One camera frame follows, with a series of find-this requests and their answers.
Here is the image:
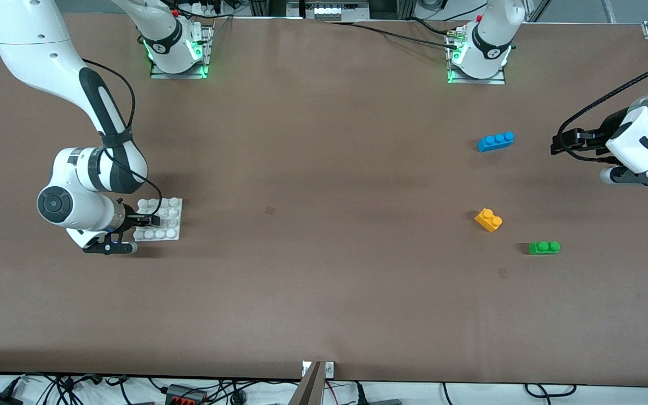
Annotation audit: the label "white studded base plate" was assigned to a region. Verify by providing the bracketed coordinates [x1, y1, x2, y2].
[133, 197, 184, 242]

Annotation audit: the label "yellow toy block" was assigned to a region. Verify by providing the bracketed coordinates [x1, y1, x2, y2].
[474, 208, 503, 233]

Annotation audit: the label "blue three-stud toy block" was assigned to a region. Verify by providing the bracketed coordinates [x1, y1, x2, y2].
[477, 132, 515, 153]

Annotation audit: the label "black box with orange connectors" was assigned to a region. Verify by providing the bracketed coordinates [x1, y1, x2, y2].
[165, 384, 208, 405]

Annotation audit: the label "white power strip with plugs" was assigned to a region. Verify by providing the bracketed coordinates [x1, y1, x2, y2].
[186, 0, 246, 17]

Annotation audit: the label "dark box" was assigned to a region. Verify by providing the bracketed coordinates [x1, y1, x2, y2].
[369, 0, 409, 19]

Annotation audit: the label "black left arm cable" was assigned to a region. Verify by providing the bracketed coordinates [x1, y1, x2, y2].
[552, 53, 648, 165]

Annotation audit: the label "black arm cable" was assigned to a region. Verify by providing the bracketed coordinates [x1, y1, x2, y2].
[552, 53, 648, 165]
[81, 58, 163, 226]

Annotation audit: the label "black right arm cable strap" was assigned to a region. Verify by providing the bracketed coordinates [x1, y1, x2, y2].
[101, 128, 133, 149]

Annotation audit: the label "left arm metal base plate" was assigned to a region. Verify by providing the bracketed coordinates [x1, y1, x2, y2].
[447, 28, 507, 86]

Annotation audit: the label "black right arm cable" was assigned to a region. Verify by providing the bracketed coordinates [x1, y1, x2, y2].
[81, 58, 163, 226]

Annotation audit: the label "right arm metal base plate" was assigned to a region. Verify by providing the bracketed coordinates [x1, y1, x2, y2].
[150, 24, 210, 80]

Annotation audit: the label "tangled black cables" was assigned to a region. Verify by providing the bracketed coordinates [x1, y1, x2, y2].
[23, 372, 159, 405]

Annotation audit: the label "long black cable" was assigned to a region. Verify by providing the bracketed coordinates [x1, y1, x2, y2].
[324, 20, 462, 48]

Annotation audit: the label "dark camera stand pole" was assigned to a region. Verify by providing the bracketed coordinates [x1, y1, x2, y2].
[289, 362, 325, 405]

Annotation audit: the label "small aluminium bracket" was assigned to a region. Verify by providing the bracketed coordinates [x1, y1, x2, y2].
[301, 361, 336, 379]

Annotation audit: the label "looped black cable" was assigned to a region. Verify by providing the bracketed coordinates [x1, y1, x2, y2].
[524, 384, 578, 398]

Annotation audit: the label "black plug with cable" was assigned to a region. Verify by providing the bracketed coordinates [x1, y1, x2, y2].
[354, 382, 403, 405]

